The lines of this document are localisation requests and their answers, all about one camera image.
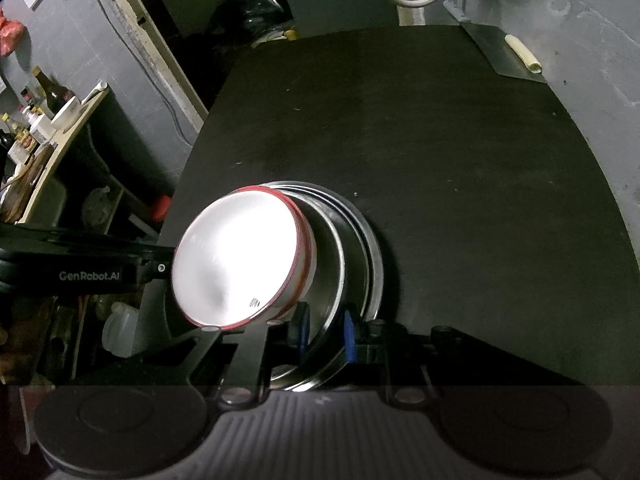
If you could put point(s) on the large steel plate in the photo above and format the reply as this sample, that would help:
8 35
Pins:
377 272

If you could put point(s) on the white pump bottle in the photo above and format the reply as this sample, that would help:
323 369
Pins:
40 130

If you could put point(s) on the red plastic bag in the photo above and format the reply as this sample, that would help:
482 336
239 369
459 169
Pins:
10 37

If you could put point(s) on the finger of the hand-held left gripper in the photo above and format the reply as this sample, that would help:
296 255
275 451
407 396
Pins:
157 267

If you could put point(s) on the white spoon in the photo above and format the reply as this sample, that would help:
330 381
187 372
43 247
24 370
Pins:
97 89

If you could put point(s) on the small dark bottle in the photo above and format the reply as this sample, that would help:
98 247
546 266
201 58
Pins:
25 97

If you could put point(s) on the dark glass bottle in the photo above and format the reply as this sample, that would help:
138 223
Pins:
50 92

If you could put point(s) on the white door frame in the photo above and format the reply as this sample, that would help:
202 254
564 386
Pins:
162 60

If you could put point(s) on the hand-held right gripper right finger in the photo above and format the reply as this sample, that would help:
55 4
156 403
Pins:
350 335

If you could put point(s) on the red-lid jar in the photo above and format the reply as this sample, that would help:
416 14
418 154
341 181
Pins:
161 207

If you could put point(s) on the small condiment bottle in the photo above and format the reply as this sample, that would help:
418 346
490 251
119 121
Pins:
20 142

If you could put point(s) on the cream cylindrical roll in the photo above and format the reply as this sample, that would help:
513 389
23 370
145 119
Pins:
522 53

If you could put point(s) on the steel cleaver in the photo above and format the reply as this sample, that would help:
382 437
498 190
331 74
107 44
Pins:
495 50

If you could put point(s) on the white bowl on counter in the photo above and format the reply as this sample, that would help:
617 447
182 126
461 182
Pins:
65 115

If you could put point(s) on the black plastic bag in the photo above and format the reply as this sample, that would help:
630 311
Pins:
250 5

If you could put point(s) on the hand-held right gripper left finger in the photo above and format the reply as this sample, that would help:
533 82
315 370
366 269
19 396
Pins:
301 329

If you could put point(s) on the kitchen counter shelf unit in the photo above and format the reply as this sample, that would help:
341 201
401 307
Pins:
75 135

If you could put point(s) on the wooden cutting board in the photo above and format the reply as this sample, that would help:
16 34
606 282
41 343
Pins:
25 185

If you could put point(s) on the translucent plastic jug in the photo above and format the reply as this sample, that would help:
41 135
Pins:
120 332

